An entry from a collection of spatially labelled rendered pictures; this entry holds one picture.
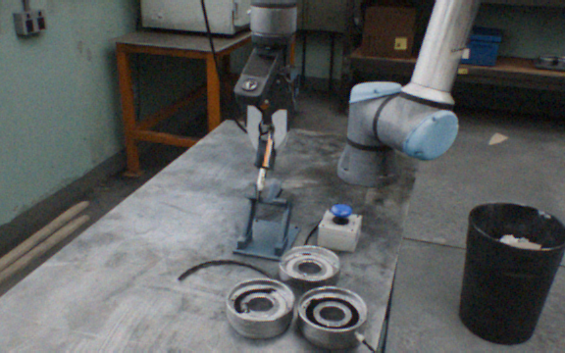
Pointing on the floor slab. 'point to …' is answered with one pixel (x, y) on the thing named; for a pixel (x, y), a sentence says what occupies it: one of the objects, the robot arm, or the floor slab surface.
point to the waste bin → (509, 270)
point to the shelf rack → (518, 76)
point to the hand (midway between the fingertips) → (267, 149)
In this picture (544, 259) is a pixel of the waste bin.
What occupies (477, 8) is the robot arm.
